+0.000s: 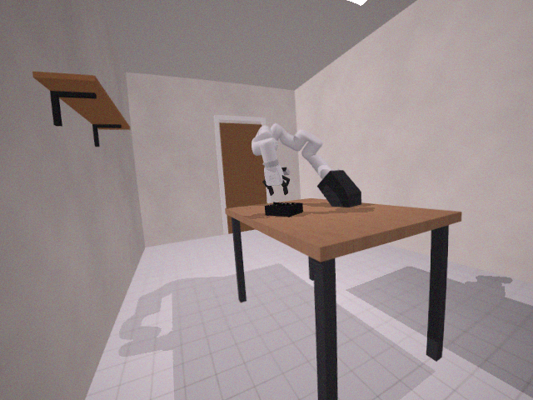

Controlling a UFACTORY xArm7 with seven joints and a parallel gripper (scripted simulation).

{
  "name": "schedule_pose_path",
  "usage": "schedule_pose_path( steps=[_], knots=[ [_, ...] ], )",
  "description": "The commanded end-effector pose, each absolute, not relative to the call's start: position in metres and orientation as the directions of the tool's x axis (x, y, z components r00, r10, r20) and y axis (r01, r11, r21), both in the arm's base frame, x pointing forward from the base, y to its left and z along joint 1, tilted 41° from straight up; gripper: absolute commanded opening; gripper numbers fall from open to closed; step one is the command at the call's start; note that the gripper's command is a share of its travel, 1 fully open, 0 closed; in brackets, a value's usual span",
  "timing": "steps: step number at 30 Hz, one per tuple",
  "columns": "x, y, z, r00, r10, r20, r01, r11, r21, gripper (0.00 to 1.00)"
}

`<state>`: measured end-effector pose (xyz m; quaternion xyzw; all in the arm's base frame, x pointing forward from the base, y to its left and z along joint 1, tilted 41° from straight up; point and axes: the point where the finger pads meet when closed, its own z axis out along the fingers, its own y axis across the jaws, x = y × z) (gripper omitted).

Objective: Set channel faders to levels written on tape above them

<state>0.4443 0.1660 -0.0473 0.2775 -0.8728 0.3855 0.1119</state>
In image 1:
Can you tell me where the black lighting desk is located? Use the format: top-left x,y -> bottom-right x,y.
265,202 -> 303,217

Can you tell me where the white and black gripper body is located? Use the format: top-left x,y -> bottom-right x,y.
264,164 -> 285,186

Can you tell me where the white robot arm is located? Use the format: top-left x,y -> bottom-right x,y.
252,123 -> 334,179

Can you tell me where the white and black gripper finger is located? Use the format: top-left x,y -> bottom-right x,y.
263,180 -> 274,195
282,175 -> 290,195

